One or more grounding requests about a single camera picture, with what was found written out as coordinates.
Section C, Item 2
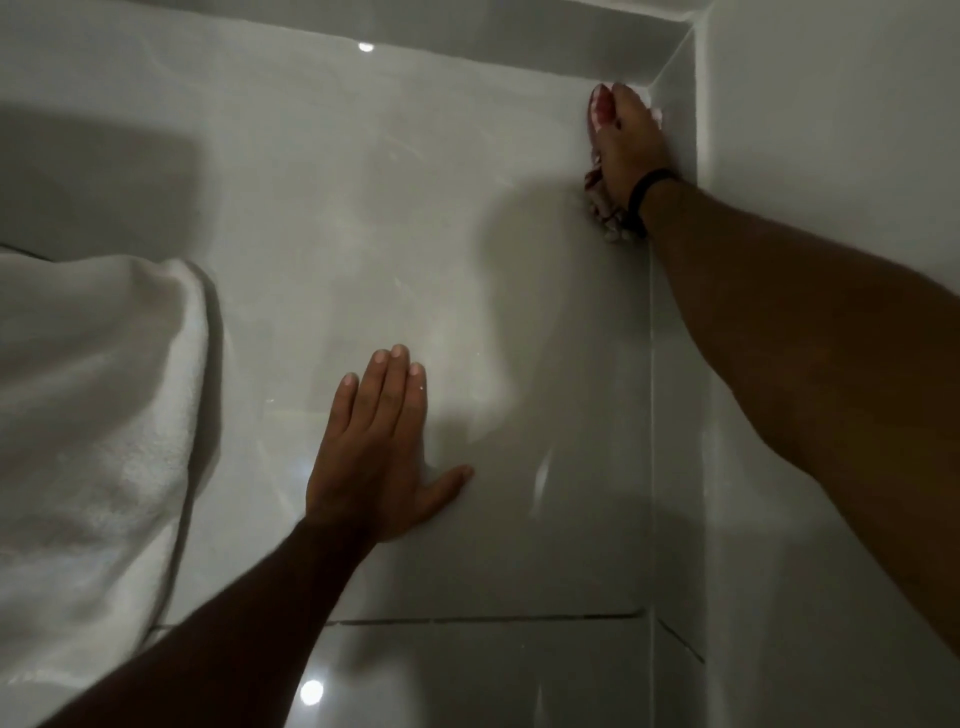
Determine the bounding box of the person's left hand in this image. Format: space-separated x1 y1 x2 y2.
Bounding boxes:
304 344 475 554

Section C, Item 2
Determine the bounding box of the person's right forearm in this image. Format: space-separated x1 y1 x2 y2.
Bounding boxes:
639 178 960 660

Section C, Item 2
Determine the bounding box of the person's right hand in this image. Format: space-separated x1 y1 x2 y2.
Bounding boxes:
588 81 681 213

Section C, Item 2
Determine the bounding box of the black wristband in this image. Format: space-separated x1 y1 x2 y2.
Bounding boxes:
627 168 682 240

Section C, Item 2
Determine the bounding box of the person's left forearm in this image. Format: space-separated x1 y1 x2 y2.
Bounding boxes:
36 517 376 728

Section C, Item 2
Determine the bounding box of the red and white cleaning cloth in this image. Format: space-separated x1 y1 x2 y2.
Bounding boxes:
584 105 667 244

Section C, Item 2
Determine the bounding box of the white towel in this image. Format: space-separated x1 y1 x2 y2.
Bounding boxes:
0 249 217 728

